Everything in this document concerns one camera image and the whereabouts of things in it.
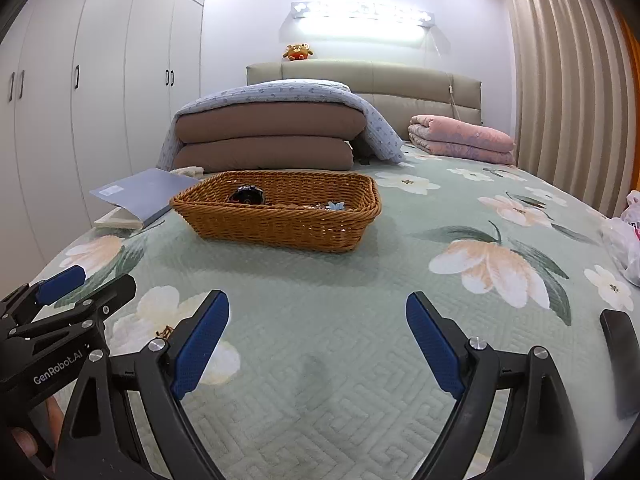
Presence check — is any white cable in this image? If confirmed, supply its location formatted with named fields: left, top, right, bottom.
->
left=446, top=72, right=462, bottom=121

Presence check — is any black rectangular object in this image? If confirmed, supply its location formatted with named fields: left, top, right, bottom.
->
left=599, top=309, right=640, bottom=420

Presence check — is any person's left hand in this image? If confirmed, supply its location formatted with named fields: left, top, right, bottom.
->
left=9, top=395, right=65, bottom=461

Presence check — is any white plastic bag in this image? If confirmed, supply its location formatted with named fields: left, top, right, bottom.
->
left=600, top=190, right=640, bottom=288

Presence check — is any blue book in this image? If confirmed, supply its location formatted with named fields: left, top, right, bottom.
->
left=89, top=168, right=201, bottom=231

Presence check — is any black wrist watch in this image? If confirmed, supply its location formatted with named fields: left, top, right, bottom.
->
left=227, top=186, right=266, bottom=206

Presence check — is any orange plush toy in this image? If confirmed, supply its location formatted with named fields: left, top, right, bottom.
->
left=282, top=42, right=315, bottom=62

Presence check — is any green floral bedspread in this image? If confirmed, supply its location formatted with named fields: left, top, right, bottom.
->
left=30, top=150, right=640, bottom=480

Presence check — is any folded pink blanket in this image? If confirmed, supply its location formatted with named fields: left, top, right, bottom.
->
left=407, top=114, right=517, bottom=166

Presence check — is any brown wicker basket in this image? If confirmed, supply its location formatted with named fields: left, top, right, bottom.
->
left=170, top=170, right=383, bottom=253

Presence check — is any beige curtain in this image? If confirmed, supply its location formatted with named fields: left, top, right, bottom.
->
left=495, top=0, right=640, bottom=221

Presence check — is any folded brown and blue quilt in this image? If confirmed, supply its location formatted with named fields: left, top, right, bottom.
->
left=156, top=78, right=407, bottom=173

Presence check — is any beige padded headboard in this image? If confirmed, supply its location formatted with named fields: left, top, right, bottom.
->
left=246, top=59, right=483, bottom=128

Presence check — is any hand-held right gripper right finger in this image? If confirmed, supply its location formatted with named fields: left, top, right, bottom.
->
left=405, top=291, right=586, bottom=480

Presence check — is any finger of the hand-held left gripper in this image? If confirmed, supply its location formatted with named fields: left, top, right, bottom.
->
left=0, top=266, right=87, bottom=311
left=7, top=274, right=138, bottom=337

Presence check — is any white wardrobe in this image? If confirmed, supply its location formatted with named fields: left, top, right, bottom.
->
left=0, top=0, right=208, bottom=321

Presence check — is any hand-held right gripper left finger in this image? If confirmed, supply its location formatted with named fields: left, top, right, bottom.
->
left=50, top=289, right=231, bottom=480

